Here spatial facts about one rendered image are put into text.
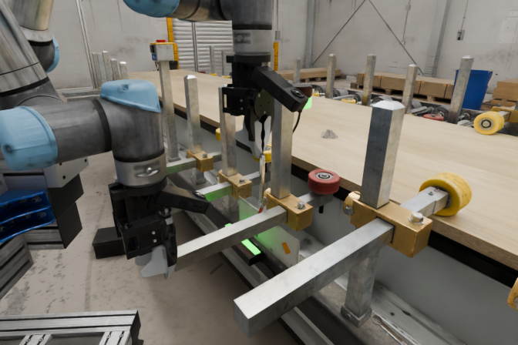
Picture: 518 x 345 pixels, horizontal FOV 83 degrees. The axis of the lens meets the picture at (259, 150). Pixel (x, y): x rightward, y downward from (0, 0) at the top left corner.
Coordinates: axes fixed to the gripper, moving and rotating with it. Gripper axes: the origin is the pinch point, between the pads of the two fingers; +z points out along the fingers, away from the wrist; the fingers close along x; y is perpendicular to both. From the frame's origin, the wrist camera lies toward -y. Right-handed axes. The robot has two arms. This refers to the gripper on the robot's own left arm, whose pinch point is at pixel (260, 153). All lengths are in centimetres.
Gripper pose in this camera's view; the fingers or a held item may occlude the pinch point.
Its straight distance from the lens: 62.7
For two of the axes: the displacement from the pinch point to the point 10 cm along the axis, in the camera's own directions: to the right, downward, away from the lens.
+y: -8.3, -2.0, 5.2
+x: -5.6, 3.0, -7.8
